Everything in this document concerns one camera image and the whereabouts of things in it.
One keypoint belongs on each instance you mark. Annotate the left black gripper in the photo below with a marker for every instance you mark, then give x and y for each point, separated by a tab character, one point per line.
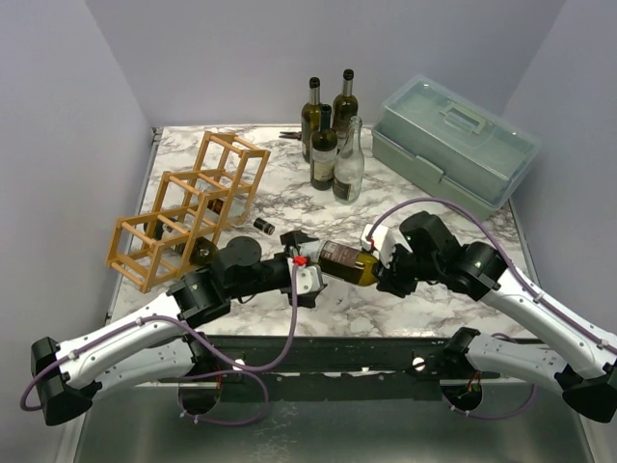
292	243

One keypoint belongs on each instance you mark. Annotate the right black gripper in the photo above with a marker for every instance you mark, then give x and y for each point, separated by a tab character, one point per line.
391	274

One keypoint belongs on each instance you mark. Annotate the dark green wine bottle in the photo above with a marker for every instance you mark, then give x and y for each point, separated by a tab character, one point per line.
203	250
342	262
323	145

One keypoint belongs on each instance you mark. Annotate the clear glass bottle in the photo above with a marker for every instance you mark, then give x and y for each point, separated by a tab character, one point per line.
349	165

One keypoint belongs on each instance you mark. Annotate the clear square liquor bottle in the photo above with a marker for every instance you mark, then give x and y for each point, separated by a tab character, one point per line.
220	200

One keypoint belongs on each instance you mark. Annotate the wooden wine rack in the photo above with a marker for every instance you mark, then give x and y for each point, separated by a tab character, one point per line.
147	262

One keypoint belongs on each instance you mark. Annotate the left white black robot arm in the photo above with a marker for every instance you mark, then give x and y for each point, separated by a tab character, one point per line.
157	341

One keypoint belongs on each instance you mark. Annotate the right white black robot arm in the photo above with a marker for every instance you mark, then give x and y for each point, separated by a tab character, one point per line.
576	359

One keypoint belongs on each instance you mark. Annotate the green plastic toolbox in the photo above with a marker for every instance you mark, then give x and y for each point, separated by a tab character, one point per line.
451	148

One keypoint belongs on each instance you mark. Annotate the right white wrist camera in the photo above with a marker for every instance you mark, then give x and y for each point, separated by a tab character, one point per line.
380	243

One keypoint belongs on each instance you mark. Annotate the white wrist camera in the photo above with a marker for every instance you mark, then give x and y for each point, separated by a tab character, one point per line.
380	243
305	277

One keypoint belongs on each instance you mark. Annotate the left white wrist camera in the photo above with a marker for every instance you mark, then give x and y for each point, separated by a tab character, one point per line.
305	277

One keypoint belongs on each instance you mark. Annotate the black mounting rail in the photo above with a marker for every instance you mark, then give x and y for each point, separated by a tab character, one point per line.
333	369

